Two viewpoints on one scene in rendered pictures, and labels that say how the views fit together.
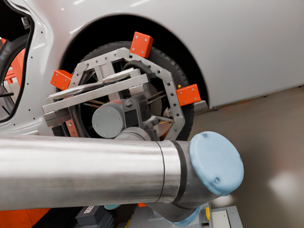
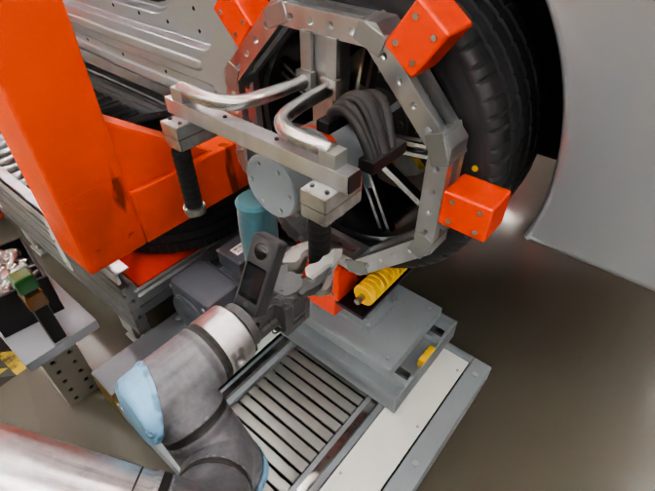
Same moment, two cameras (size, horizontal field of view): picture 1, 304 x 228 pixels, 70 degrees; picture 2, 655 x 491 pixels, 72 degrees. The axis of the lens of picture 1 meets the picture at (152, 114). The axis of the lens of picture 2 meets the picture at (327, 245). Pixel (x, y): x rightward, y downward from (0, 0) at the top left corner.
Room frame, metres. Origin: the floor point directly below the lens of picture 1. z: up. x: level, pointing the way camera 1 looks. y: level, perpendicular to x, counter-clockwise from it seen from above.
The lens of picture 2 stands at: (0.24, -0.23, 1.32)
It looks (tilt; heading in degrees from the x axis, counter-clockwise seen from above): 41 degrees down; 26
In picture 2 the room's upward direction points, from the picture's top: straight up
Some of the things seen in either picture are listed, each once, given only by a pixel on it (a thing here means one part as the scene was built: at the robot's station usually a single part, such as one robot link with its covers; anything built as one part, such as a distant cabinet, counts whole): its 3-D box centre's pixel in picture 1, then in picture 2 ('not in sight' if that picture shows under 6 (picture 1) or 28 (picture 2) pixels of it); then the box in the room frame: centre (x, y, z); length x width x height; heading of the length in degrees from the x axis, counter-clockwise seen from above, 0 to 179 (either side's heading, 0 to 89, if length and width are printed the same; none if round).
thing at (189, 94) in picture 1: (188, 94); (473, 207); (0.92, -0.17, 0.85); 0.09 x 0.08 x 0.07; 77
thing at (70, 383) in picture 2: not in sight; (53, 348); (0.61, 0.85, 0.21); 0.10 x 0.10 x 0.42; 77
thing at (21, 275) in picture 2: not in sight; (23, 281); (0.55, 0.63, 0.64); 0.04 x 0.04 x 0.04; 77
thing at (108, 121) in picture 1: (116, 116); (307, 165); (0.92, 0.15, 0.85); 0.21 x 0.14 x 0.14; 167
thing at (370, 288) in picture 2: not in sight; (391, 269); (1.06, -0.01, 0.51); 0.29 x 0.06 x 0.06; 167
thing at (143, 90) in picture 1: (140, 92); (331, 194); (0.75, 0.02, 0.93); 0.09 x 0.05 x 0.05; 167
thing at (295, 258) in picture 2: not in sight; (302, 260); (0.71, 0.05, 0.81); 0.09 x 0.03 x 0.06; 175
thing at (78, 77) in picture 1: (121, 113); (330, 150); (0.99, 0.13, 0.85); 0.54 x 0.07 x 0.54; 77
